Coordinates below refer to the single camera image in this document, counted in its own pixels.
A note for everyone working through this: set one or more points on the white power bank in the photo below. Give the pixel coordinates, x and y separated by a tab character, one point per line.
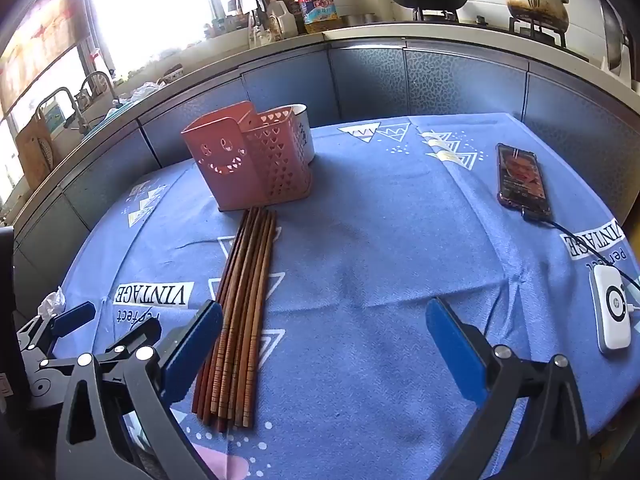
610	308

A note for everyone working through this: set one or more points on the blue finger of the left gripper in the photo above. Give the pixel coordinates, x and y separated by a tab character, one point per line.
136	345
43	330

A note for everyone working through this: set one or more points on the white crumpled tissue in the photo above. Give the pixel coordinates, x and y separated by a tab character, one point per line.
53	304

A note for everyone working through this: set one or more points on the steel kitchen faucet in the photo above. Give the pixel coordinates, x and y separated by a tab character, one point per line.
54	115

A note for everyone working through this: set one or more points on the white ceramic clay pot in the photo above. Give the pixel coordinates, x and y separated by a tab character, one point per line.
548	13

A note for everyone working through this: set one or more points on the wooden cutting board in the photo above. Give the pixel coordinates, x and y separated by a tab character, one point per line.
36	152

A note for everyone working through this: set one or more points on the steel pot lid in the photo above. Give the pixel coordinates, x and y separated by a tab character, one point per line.
616	44

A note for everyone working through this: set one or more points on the white ceramic cup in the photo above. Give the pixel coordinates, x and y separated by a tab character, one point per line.
300	111

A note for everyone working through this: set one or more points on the smartphone in clear case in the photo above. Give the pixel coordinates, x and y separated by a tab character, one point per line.
520	182

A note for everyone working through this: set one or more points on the cooking oil bottle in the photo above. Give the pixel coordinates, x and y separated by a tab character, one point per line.
319	15

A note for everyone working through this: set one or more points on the pink plastic utensil holder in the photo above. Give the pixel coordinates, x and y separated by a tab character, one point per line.
249	158

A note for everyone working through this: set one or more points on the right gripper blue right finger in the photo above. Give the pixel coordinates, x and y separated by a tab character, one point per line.
552	440

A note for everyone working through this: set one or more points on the gas stove top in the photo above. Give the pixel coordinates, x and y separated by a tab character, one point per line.
497	17

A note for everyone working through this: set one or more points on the blue printed tablecloth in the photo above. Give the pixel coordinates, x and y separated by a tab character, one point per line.
350	383

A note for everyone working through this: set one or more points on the blue kitchen cabinets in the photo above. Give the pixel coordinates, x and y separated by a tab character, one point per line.
590	118

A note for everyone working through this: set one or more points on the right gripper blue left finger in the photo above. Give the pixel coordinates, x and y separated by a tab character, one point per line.
93	441

